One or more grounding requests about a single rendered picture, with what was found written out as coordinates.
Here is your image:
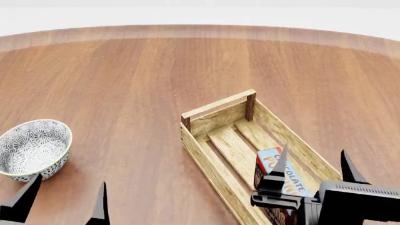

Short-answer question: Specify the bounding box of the light wooden slatted crate tray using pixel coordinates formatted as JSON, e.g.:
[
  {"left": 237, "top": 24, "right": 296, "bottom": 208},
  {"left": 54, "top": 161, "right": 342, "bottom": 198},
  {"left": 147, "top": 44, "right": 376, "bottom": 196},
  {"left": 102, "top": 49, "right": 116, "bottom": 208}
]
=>
[{"left": 180, "top": 88, "right": 343, "bottom": 225}]

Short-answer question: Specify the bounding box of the white bowl with floral pattern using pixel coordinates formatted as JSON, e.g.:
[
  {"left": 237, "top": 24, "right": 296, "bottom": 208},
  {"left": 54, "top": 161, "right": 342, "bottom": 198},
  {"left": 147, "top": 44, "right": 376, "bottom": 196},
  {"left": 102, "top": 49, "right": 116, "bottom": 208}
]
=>
[{"left": 0, "top": 119, "right": 73, "bottom": 184}]

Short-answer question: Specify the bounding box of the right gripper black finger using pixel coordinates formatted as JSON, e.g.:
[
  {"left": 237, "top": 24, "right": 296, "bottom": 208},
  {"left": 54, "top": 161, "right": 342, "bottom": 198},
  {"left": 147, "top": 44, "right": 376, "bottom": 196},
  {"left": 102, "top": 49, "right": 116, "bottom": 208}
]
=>
[
  {"left": 257, "top": 142, "right": 289, "bottom": 196},
  {"left": 339, "top": 149, "right": 372, "bottom": 186}
]

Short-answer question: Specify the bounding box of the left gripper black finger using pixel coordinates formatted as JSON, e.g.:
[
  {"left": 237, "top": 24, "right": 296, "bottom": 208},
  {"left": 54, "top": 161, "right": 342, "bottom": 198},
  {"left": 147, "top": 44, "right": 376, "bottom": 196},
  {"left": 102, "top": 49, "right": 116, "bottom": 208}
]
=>
[
  {"left": 0, "top": 172, "right": 43, "bottom": 223},
  {"left": 85, "top": 181, "right": 111, "bottom": 225}
]

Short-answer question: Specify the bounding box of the chocolate pudding box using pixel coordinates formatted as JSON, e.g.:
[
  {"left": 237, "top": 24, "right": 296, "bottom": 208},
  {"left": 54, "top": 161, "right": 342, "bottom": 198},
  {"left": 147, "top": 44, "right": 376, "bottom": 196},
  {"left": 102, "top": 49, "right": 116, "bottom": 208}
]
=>
[{"left": 253, "top": 146, "right": 314, "bottom": 225}]

